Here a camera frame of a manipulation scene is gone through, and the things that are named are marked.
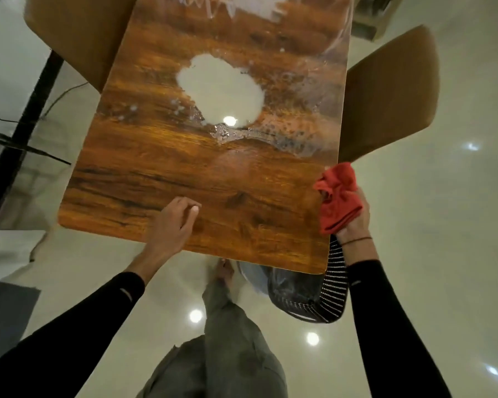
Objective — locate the person's left hand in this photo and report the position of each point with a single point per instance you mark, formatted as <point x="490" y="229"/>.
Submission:
<point x="169" y="230"/>

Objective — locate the person's right hand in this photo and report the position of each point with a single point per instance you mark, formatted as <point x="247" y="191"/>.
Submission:
<point x="359" y="227"/>

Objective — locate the person's right fingers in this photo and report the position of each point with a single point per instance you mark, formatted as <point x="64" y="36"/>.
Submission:
<point x="363" y="201"/>

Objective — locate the person's left fingers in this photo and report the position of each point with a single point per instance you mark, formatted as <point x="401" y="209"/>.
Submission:
<point x="186" y="208"/>

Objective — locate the red cloth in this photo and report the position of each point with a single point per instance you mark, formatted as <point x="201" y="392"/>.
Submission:
<point x="339" y="198"/>

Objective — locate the person's right forearm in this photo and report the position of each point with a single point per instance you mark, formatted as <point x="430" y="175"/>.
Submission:
<point x="390" y="323"/>

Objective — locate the person's left forearm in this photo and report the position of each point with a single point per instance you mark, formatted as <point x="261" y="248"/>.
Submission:
<point x="66" y="327"/>

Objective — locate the person's foot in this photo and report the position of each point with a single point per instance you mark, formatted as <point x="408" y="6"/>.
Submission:
<point x="223" y="272"/>

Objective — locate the black perforated waste basket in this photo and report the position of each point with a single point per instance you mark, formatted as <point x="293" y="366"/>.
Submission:
<point x="334" y="281"/>

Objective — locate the clear water spill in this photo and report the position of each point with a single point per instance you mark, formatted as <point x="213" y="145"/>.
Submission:
<point x="269" y="138"/>

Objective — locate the brown chair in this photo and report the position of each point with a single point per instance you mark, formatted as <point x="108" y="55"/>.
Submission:
<point x="388" y="95"/>
<point x="79" y="33"/>

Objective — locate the clear plastic bin bag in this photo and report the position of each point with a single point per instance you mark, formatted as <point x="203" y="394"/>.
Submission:
<point x="288" y="288"/>

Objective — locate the white milk puddle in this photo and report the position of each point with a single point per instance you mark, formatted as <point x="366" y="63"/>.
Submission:
<point x="249" y="4"/>
<point x="220" y="89"/>

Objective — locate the person's olive trousers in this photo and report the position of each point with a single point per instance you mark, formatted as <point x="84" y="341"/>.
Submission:
<point x="228" y="352"/>

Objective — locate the black metal stand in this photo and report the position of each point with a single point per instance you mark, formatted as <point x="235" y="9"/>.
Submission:
<point x="23" y="132"/>

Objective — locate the white sheet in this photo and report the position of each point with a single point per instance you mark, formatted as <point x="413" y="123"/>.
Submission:
<point x="8" y="252"/>

